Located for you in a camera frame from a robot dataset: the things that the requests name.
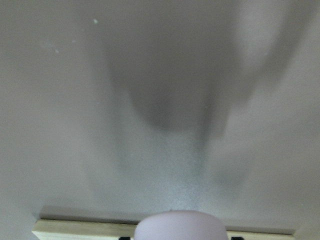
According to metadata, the wooden cutting board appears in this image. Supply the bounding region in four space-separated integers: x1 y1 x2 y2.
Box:
31 219 295 240

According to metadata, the pink cup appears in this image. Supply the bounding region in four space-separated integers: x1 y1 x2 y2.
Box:
133 210 228 240

